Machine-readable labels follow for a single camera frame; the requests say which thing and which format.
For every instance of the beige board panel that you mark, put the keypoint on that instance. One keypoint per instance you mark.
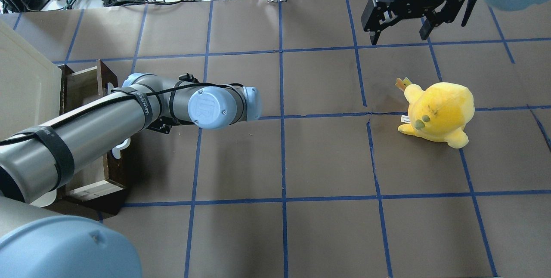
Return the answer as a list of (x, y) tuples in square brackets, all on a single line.
[(30, 85)]

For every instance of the yellow plush chick toy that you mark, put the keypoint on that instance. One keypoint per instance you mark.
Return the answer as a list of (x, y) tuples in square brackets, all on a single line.
[(439, 113)]

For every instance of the white drawer handle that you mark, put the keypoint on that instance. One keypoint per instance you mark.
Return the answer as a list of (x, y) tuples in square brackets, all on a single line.
[(117, 150)]

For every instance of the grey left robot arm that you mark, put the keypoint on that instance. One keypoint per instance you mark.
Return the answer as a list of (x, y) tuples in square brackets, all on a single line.
[(39, 243)]

